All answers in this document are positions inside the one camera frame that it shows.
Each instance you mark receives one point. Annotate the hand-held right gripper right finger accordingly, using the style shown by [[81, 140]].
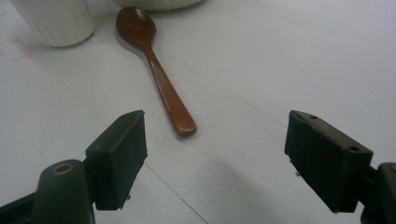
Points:
[[323, 161]]

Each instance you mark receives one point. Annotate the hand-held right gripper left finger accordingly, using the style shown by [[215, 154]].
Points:
[[116, 161]]

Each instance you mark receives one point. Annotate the brown wooden spoon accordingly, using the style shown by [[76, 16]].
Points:
[[168, 93]]

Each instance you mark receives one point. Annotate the white cup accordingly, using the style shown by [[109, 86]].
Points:
[[56, 21]]

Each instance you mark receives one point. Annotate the cream rice container with lid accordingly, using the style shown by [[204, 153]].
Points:
[[155, 4]]

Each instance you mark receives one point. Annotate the white table mat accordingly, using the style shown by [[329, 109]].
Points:
[[264, 77]]

